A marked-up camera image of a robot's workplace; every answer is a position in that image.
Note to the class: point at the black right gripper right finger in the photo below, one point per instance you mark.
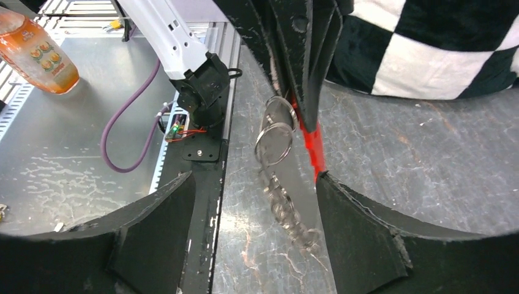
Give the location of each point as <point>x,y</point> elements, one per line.
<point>375,249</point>

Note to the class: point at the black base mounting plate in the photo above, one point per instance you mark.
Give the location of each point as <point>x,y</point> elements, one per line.
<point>206,152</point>

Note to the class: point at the orange drink bottle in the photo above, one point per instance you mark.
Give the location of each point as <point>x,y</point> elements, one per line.
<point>31,52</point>

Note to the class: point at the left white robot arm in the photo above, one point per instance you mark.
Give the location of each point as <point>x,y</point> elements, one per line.
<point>192,69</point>

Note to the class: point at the metal key holder red handle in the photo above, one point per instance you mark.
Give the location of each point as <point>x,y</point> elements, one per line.
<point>292,201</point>

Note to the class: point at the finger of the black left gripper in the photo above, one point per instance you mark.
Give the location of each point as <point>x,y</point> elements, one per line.
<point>304,36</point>
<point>257,26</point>

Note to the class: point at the checkered black white plush cloth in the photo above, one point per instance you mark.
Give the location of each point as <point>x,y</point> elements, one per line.
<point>429,50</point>

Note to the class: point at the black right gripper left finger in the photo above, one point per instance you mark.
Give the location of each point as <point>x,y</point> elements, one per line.
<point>139,248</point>

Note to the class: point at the slotted grey cable duct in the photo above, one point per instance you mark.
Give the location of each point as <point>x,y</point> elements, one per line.
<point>164,123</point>

